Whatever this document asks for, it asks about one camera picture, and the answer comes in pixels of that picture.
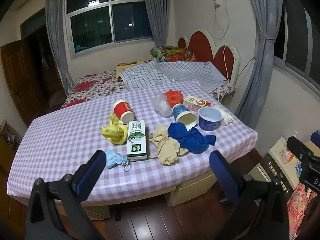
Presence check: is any yellow folded blanket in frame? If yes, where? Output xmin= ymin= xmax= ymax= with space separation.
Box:
xmin=116 ymin=60 xmax=145 ymax=82

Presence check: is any dark blue cloth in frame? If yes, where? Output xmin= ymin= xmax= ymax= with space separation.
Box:
xmin=168 ymin=122 xmax=216 ymax=154

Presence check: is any white grid-pattern sheet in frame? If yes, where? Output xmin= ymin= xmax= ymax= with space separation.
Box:
xmin=120 ymin=59 xmax=227 ymax=93

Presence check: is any clear plastic bag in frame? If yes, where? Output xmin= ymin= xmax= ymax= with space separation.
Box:
xmin=152 ymin=94 xmax=172 ymax=118

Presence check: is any grey curtain right of window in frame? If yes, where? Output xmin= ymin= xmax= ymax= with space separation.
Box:
xmin=145 ymin=0 xmax=170 ymax=47

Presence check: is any red heart-shaped headboard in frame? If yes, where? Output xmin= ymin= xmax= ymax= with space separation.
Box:
xmin=178 ymin=29 xmax=240 ymax=85

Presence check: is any red paper cup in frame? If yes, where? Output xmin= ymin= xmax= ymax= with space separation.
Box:
xmin=113 ymin=99 xmax=135 ymax=124

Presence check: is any brown wooden door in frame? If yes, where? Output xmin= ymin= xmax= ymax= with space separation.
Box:
xmin=1 ymin=40 xmax=48 ymax=126

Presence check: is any grey curtain left of window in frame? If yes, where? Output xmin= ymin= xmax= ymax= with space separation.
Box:
xmin=45 ymin=0 xmax=74 ymax=96

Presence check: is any colourful floral pillow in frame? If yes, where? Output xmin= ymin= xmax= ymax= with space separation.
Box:
xmin=150 ymin=46 xmax=196 ymax=62

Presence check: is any right side window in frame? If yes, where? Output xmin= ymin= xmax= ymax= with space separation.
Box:
xmin=274 ymin=0 xmax=319 ymax=93

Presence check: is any yellow cloth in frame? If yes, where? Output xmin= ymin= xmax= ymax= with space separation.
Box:
xmin=101 ymin=113 xmax=129 ymax=145

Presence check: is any blue patterned paper cup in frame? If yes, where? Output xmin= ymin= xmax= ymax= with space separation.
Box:
xmin=172 ymin=103 xmax=197 ymax=130

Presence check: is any white appliance with buttons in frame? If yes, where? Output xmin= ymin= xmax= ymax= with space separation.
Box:
xmin=248 ymin=135 xmax=320 ymax=196

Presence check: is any red plastic bag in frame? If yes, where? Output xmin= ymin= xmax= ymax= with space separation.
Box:
xmin=164 ymin=89 xmax=184 ymax=108

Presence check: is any white tissue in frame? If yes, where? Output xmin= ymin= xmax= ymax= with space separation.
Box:
xmin=214 ymin=106 xmax=234 ymax=126

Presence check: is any white hanging cable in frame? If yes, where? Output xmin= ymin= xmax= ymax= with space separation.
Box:
xmin=212 ymin=0 xmax=232 ymax=100

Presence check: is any grey tied curtain at right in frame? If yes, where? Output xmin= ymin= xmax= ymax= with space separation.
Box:
xmin=235 ymin=0 xmax=283 ymax=129

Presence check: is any floral red bedspread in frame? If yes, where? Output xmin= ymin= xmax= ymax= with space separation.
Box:
xmin=61 ymin=70 xmax=126 ymax=108

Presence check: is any light blue face mask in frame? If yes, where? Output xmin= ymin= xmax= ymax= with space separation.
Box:
xmin=105 ymin=150 xmax=131 ymax=172

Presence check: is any white wall socket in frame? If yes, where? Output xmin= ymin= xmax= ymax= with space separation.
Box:
xmin=213 ymin=0 xmax=223 ymax=9

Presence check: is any beige cloth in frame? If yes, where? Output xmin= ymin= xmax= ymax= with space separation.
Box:
xmin=149 ymin=125 xmax=189 ymax=166

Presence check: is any red white nut-milk carton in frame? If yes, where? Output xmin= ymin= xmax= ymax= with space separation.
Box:
xmin=183 ymin=95 xmax=212 ymax=112

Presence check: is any aluminium frame window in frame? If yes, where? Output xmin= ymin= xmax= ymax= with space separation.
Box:
xmin=66 ymin=0 xmax=152 ymax=57

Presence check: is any grey curtain of window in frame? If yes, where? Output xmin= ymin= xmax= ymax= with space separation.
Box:
xmin=45 ymin=0 xmax=74 ymax=96
xmin=145 ymin=0 xmax=170 ymax=47

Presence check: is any green white milk carton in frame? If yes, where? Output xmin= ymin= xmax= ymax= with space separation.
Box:
xmin=126 ymin=120 xmax=149 ymax=160

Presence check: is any pink checkered tablecloth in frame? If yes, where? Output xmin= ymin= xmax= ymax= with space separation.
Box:
xmin=7 ymin=81 xmax=258 ymax=203

